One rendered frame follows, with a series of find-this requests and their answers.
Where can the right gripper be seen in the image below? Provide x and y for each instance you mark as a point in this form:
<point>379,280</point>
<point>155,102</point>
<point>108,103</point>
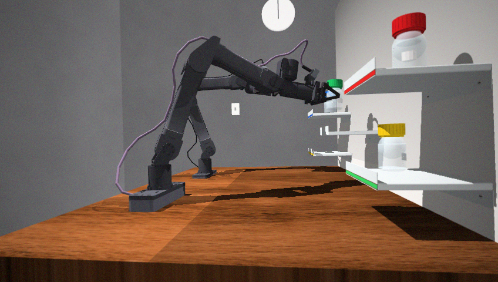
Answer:
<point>308,91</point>

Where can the white bottle with yellow cap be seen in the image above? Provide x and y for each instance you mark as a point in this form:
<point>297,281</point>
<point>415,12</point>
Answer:
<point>392,148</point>

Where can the translucent bottle with red cap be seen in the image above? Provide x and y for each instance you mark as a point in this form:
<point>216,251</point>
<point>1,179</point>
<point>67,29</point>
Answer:
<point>410,45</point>

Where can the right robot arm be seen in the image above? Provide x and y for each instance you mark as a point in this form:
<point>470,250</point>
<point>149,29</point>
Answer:
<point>169,142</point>

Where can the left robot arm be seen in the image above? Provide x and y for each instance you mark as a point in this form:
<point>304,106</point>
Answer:
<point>207,145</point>

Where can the clear bottle with green cap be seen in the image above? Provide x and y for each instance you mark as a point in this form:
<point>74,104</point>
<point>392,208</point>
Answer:
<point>335,104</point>

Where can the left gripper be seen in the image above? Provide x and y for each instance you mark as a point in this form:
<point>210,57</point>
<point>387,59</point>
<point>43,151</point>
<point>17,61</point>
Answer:
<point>259,93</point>

